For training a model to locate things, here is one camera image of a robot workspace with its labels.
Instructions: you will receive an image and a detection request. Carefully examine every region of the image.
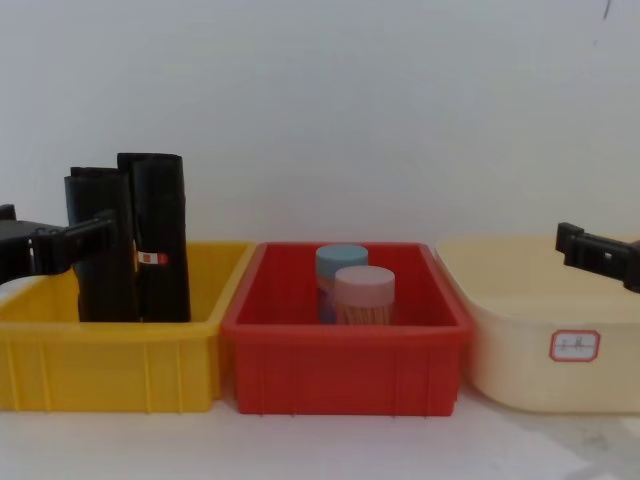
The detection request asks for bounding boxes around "short black bag roll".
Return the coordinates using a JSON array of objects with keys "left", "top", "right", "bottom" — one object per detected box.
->
[{"left": 63, "top": 166, "right": 140, "bottom": 323}]

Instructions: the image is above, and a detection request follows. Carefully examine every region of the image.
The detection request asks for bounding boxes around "cream plastic basin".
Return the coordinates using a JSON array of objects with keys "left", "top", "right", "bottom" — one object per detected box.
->
[{"left": 433, "top": 234, "right": 640, "bottom": 415}]

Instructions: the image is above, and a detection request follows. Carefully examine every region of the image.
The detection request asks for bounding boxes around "red plastic bin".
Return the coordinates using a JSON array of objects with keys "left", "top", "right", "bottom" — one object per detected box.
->
[{"left": 221, "top": 242, "right": 475, "bottom": 417}]

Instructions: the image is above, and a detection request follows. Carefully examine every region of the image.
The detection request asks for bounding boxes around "white label with red border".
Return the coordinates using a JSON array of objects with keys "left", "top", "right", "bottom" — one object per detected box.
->
[{"left": 549, "top": 329, "right": 601, "bottom": 363}]

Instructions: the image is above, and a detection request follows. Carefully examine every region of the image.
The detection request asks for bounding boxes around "yellow plastic bin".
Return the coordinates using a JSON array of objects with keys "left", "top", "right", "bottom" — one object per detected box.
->
[{"left": 0, "top": 241, "right": 257, "bottom": 415}]

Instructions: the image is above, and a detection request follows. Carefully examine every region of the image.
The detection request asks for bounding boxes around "toothpick jar with blue lid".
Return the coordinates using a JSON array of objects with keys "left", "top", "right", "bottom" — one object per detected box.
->
[{"left": 315, "top": 243, "right": 370, "bottom": 325}]

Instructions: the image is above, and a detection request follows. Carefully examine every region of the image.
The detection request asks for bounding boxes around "toothpick jar with pink lid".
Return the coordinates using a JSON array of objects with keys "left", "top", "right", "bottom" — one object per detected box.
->
[{"left": 333, "top": 265, "right": 397, "bottom": 327}]

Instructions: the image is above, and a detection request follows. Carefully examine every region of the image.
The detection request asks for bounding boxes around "tall black bag roll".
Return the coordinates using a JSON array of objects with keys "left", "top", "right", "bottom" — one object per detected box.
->
[{"left": 116, "top": 152, "right": 193, "bottom": 324}]

